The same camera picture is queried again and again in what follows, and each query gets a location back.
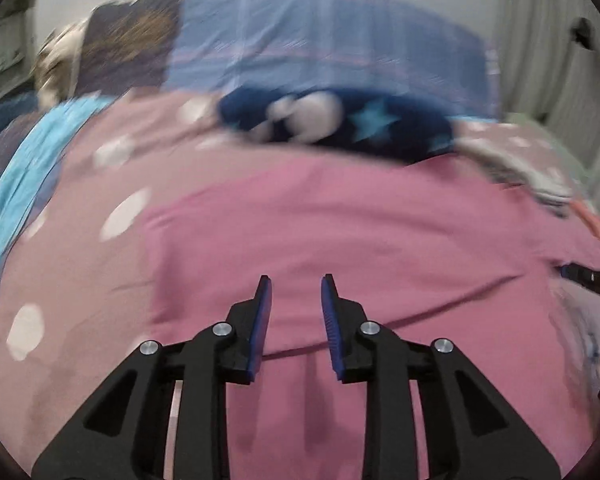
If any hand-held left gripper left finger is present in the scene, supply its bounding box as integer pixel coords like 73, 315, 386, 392
31, 275, 273, 480

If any dark printed bedspread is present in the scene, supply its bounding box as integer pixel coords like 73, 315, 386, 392
0, 90, 46, 201

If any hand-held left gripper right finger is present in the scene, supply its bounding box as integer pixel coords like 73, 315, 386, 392
321, 274, 563, 480

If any light blue blanket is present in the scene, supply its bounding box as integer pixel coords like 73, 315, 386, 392
0, 96, 113, 306

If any black wall hook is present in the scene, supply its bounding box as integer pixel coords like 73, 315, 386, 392
570, 17, 597, 52

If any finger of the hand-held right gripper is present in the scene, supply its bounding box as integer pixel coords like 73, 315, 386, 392
560, 261, 600, 311

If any dark patterned pillow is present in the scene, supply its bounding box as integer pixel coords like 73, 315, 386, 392
75, 2, 186, 98

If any navy star print cloth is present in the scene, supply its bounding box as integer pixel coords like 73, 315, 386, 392
217, 85, 458, 163

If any pink garment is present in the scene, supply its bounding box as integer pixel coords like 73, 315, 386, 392
142, 152, 600, 480

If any cluttered shelf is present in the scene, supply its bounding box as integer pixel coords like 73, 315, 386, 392
0, 7, 37, 111

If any printed white cloth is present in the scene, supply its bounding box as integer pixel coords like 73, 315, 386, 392
457, 122, 600, 246

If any blue plaid pillow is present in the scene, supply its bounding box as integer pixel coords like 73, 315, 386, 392
165, 0, 501, 121

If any pink polka dot blanket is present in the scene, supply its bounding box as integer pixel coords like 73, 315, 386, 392
0, 92, 600, 480

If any beige plush toy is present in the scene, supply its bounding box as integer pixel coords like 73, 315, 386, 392
32, 22, 88, 108

